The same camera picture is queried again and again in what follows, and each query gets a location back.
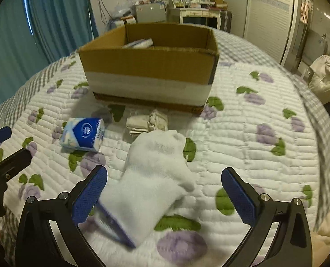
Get blue tissue pack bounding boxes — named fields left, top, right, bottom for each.
left=59, top=117, right=105, bottom=152

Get white sock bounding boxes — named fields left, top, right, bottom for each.
left=94, top=130, right=195, bottom=248

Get small cream cloth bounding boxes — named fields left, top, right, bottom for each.
left=126, top=110, right=169, bottom=138

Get packaged item black border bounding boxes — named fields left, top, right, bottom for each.
left=123, top=38, right=153, bottom=49

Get teal left curtain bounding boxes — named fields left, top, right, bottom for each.
left=0, top=0, right=98, bottom=104

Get white floral quilted mat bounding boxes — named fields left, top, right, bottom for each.
left=3, top=51, right=322, bottom=267

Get white suitcase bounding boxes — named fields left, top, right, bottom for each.
left=107, top=15, right=136, bottom=31

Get white clothes pile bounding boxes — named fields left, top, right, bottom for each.
left=308, top=55, right=330, bottom=104

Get brown cardboard box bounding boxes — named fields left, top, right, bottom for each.
left=77, top=23, right=219, bottom=115

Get grey mini fridge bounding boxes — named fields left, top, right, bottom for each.
left=135, top=2, right=166, bottom=23

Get white dressing table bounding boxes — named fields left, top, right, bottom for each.
left=167, top=8, right=222, bottom=30

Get white sliding wardrobe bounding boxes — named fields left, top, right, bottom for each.
left=225, top=0, right=294, bottom=63

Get dark suitcase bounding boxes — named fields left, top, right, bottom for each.
left=220, top=10, right=232, bottom=32

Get hanging pink clothes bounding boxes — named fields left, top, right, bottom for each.
left=300, top=0, right=314, bottom=24

